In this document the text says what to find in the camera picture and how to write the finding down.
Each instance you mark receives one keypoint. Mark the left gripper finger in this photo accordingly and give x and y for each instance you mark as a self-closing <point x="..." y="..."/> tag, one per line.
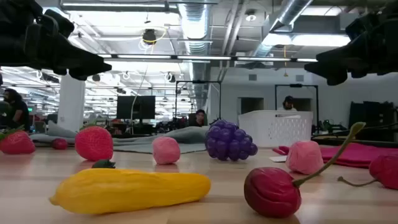
<point x="81" y="60"/>
<point x="84" y="75"/>

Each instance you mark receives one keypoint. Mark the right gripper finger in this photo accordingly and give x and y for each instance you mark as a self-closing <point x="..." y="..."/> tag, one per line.
<point x="335" y="79"/>
<point x="339" y="62"/>

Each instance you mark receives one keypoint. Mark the large red toy strawberry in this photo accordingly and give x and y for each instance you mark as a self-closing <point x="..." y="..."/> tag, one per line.
<point x="94" y="144"/>

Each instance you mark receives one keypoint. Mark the small red toy raspberry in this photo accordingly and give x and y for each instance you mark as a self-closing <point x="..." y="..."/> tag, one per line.
<point x="59" y="144"/>

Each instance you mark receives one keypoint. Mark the pink toy berry ball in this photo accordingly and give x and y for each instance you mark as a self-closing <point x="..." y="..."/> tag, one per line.
<point x="304" y="157"/>
<point x="166" y="151"/>

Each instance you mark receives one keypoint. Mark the small dark green calyx piece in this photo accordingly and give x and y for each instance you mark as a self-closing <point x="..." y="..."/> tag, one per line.
<point x="103" y="164"/>

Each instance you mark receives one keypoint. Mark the red toy strawberry green leaves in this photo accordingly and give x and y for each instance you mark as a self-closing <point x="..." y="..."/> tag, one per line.
<point x="17" y="143"/>

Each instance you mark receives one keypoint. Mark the red toy cherry with stem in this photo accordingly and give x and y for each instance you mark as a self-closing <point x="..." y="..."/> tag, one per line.
<point x="270" y="193"/>
<point x="385" y="171"/>

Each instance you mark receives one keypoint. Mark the yellow toy banana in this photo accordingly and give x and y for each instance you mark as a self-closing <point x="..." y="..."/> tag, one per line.
<point x="124" y="189"/>

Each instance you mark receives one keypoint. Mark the purple toy grape bunch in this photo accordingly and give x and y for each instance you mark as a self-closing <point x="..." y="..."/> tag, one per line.
<point x="228" y="141"/>

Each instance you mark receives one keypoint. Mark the background black robot arm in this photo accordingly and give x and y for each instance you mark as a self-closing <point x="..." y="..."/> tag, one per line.
<point x="329" y="126"/>

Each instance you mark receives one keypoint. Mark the white building column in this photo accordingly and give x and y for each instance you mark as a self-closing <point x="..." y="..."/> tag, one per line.
<point x="71" y="105"/>

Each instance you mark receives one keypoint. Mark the black background cabinet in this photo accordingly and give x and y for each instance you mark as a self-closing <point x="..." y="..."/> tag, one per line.
<point x="371" y="113"/>

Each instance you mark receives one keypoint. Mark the person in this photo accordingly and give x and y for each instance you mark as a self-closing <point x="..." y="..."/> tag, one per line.
<point x="287" y="104"/>
<point x="17" y="112"/>
<point x="199" y="118"/>

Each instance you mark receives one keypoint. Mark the black background monitor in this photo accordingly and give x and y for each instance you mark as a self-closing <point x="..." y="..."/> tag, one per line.
<point x="136" y="107"/>

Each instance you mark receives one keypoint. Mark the red cloth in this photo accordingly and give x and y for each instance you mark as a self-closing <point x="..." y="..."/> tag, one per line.
<point x="351" y="154"/>

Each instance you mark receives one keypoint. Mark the white perforated plastic basket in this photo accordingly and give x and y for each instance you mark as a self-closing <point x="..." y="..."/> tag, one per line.
<point x="273" y="130"/>

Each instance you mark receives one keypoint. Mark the grey cloth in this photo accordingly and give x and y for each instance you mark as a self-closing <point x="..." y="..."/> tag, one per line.
<point x="140" y="144"/>

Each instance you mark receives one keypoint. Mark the round ceiling sensor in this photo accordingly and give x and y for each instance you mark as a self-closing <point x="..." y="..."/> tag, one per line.
<point x="250" y="17"/>

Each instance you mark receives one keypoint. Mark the black background frame stand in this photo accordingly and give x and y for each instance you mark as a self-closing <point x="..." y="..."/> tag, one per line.
<point x="199" y="82"/>
<point x="295" y="85"/>

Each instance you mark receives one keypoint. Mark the black overhead camera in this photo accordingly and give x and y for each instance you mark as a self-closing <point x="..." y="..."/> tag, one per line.
<point x="149" y="36"/>

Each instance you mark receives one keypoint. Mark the overhead frame bar with lights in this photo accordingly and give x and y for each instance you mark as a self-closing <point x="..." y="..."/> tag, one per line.
<point x="202" y="58"/>

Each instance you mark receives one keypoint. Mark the ribbed silver air duct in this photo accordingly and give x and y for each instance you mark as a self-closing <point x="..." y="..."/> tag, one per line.
<point x="195" y="25"/>

